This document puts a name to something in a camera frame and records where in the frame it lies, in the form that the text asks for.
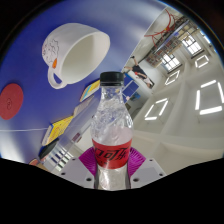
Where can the ceiling light strips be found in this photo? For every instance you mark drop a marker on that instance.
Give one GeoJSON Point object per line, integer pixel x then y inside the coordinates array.
{"type": "Point", "coordinates": [210, 98]}

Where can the person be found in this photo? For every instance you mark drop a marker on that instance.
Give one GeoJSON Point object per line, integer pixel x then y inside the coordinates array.
{"type": "Point", "coordinates": [139, 70]}

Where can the blue red-legged table tennis table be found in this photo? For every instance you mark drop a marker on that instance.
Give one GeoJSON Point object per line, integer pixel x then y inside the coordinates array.
{"type": "Point", "coordinates": [165, 28]}

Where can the flat round red coaster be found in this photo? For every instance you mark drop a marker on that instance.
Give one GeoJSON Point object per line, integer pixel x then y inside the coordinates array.
{"type": "Point", "coordinates": [10, 101]}

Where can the colourful shelf unit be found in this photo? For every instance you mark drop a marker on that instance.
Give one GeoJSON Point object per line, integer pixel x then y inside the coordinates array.
{"type": "Point", "coordinates": [154, 60]}

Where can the blue partition boards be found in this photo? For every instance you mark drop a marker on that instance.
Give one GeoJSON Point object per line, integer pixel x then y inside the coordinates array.
{"type": "Point", "coordinates": [131, 87]}

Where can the large yellow book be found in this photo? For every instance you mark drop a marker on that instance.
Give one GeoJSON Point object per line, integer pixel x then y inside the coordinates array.
{"type": "Point", "coordinates": [58, 129]}

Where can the white printed mug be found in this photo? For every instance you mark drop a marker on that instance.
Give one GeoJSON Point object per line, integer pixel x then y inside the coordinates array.
{"type": "Point", "coordinates": [83, 50]}

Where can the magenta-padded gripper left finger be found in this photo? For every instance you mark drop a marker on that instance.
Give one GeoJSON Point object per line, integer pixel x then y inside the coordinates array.
{"type": "Point", "coordinates": [75, 171]}

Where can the clear red-labelled drink bottle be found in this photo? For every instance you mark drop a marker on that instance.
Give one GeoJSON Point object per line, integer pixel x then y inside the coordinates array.
{"type": "Point", "coordinates": [112, 140]}

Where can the small yellow and blue book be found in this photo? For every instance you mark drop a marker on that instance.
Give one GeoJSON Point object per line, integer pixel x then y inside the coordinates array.
{"type": "Point", "coordinates": [89, 90]}

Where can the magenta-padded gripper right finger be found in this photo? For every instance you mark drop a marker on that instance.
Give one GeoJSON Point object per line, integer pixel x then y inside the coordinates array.
{"type": "Point", "coordinates": [148, 170]}

